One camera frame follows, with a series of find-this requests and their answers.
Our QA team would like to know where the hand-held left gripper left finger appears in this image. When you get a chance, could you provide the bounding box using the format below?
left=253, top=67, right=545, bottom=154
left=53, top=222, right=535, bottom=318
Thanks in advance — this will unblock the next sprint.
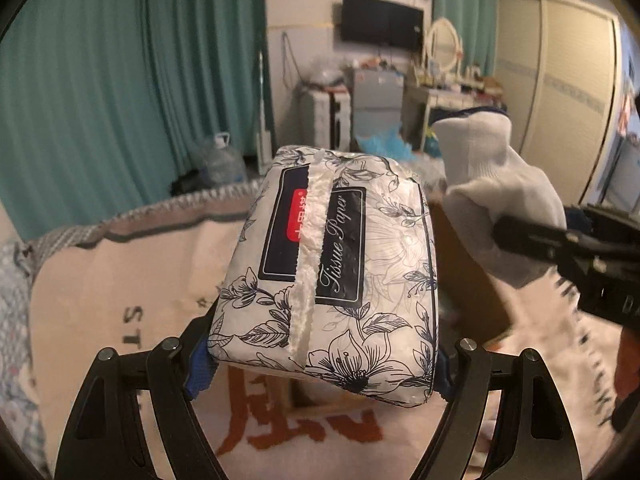
left=55, top=306, right=224, bottom=480

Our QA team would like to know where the floral tissue paper pack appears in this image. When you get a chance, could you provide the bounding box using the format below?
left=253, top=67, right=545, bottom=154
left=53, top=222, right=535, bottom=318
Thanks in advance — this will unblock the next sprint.
left=207, top=145, right=442, bottom=406

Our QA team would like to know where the brown cardboard box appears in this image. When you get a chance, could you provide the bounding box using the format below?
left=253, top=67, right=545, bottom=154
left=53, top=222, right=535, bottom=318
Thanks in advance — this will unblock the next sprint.
left=426, top=199, right=512, bottom=347

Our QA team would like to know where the white mop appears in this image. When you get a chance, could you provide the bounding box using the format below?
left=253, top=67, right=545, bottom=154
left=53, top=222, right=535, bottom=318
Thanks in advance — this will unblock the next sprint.
left=256, top=50, right=274, bottom=173

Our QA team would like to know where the blue plastic bag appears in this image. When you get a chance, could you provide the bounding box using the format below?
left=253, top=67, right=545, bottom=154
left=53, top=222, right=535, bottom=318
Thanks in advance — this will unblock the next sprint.
left=356, top=127, right=417, bottom=160

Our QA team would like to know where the oval vanity mirror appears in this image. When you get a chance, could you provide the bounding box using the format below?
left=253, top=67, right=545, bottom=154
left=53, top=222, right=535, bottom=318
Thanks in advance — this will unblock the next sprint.
left=424, top=17, right=464, bottom=75

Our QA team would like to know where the white cabinet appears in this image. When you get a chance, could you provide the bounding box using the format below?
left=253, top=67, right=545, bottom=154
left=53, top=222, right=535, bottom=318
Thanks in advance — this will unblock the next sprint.
left=299, top=86, right=357, bottom=150

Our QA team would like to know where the wide green curtain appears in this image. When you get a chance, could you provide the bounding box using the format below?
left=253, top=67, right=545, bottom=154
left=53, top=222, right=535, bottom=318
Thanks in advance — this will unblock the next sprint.
left=0, top=0, right=275, bottom=241

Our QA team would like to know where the cream sliding wardrobe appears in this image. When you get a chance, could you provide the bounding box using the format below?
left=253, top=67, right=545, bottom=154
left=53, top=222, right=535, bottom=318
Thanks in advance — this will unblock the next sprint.
left=494, top=0, right=632, bottom=207

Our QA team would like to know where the large clear water bottle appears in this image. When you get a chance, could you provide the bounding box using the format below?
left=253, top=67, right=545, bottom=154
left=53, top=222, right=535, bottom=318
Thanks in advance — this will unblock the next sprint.
left=199, top=132, right=247, bottom=187

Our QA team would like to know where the black wall television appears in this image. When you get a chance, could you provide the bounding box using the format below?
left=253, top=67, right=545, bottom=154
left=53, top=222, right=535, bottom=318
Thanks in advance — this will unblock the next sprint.
left=341, top=0, right=425, bottom=52

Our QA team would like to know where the clear plastic bag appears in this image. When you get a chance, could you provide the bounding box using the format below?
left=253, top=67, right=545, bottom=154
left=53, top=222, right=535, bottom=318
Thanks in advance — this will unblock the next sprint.
left=303, top=54, right=352, bottom=87

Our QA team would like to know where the grey mini fridge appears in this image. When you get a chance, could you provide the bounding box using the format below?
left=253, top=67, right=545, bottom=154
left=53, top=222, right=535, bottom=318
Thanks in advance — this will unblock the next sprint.
left=352, top=67, right=406, bottom=139

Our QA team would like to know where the white sock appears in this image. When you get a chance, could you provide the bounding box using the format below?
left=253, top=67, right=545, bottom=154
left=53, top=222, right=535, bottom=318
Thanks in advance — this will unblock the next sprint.
left=432, top=112, right=569, bottom=289

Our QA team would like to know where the floral quilt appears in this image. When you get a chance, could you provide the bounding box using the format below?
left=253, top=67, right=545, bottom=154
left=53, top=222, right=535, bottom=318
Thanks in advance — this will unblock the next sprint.
left=0, top=238, right=55, bottom=472

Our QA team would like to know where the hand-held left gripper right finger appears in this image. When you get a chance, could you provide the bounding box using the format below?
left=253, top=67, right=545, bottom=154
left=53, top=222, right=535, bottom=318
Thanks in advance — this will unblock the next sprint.
left=411, top=339, right=584, bottom=480

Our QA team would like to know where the cream dressing table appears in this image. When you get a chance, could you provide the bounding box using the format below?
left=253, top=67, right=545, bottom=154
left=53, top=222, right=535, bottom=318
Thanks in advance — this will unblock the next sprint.
left=402, top=76, right=507, bottom=150

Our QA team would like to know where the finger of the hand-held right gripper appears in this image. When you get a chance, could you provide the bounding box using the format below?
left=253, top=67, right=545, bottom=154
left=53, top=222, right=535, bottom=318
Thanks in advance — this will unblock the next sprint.
left=492, top=215, right=598, bottom=267

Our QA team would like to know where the beige printed blanket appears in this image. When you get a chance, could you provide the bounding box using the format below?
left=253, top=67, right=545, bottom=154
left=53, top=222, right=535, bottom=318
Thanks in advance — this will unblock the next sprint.
left=27, top=182, right=632, bottom=480

